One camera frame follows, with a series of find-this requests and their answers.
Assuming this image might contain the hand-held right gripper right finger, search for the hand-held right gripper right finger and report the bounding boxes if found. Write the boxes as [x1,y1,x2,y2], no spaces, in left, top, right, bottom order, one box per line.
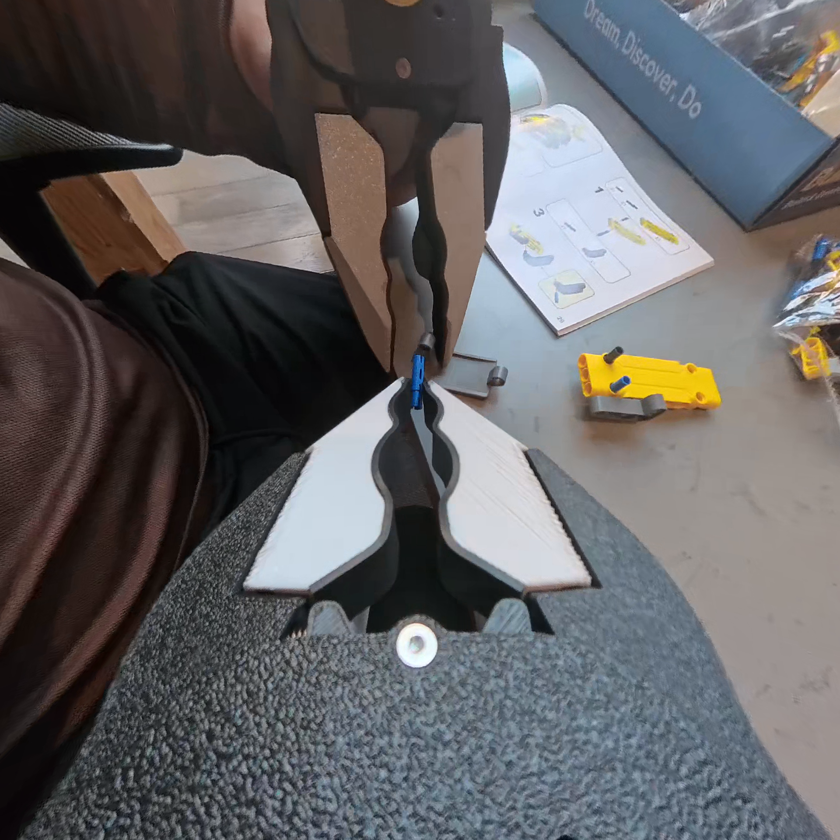
[424,381,594,595]

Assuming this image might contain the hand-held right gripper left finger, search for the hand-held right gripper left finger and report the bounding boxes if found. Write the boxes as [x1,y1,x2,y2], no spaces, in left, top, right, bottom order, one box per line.
[243,378,410,595]

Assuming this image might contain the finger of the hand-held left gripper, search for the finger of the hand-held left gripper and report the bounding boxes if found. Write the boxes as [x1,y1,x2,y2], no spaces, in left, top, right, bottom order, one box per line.
[412,120,488,366]
[315,112,396,374]

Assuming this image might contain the grey angled connector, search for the grey angled connector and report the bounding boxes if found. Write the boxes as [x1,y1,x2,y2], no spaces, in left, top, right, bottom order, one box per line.
[417,331,511,403]
[584,392,668,424]

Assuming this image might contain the yellow beam panel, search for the yellow beam panel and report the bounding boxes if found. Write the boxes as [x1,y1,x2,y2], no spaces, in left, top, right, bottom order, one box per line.
[576,351,723,412]

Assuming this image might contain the blue cardboard kit box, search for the blue cardboard kit box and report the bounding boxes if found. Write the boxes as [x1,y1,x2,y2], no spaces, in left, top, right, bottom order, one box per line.
[530,0,840,233]

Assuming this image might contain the large clear bag yellow parts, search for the large clear bag yellow parts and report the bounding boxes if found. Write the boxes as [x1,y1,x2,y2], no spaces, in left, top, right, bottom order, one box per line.
[661,0,840,120]

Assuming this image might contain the bag of yellow blue parts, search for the bag of yellow blue parts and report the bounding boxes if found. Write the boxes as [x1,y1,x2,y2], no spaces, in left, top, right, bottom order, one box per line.
[773,231,840,396]

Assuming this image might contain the grey desk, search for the grey desk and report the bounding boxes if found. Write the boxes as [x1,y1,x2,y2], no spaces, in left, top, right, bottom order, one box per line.
[387,0,840,837]

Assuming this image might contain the white instruction booklet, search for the white instruction booklet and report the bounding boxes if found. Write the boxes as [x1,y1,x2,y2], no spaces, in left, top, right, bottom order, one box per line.
[484,42,716,338]

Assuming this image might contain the person's legs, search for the person's legs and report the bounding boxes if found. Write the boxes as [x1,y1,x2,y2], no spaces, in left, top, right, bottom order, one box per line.
[98,251,391,529]

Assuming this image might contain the person's brown sweater torso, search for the person's brown sweater torso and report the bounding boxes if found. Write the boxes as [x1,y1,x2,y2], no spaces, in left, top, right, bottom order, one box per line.
[0,256,214,762]

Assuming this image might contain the black office chair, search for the black office chair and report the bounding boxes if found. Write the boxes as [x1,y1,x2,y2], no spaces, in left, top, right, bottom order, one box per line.
[0,100,186,298]

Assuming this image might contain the wooden post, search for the wooden post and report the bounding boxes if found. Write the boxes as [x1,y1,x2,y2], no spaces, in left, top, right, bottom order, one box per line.
[38,169,186,284]

